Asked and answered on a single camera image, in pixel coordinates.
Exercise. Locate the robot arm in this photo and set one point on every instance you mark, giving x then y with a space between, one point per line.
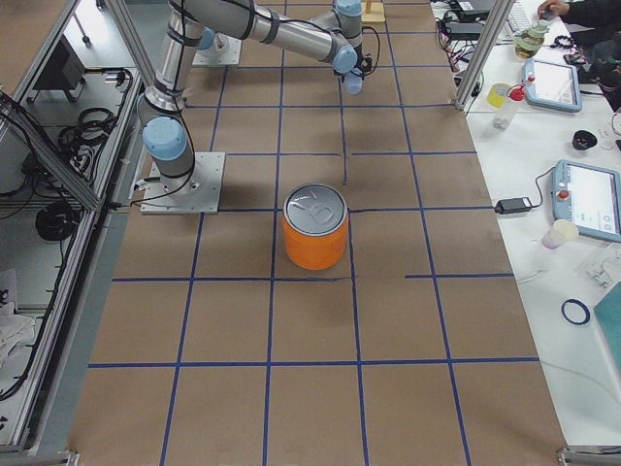
334 37

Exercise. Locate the right teach pendant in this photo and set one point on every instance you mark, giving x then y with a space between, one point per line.
589 197

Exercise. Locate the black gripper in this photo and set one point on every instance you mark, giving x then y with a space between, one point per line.
359 50

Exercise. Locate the orange can with silver lid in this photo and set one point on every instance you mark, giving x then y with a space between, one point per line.
315 221

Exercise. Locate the aluminium frame post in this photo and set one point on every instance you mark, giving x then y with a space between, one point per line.
487 40

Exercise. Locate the red capped squeeze bottle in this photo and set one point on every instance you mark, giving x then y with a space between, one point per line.
513 102

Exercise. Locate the yellow tape roll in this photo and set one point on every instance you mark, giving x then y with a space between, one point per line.
497 94

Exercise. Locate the paper cup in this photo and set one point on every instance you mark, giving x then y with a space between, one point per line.
560 232

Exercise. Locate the teach pendant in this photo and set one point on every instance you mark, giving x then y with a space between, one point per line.
552 85
589 197

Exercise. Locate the wooden cup rack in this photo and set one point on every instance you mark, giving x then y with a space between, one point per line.
373 12

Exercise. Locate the black power adapter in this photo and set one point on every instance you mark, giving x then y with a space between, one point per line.
517 205

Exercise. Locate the left teach pendant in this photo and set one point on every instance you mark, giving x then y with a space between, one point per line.
552 85

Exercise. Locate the light blue plastic cup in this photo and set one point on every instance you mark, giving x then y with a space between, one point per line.
353 84

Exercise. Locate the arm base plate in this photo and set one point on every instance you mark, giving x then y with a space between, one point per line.
217 50
201 194

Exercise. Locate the black bowl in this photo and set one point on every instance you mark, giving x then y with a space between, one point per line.
584 140

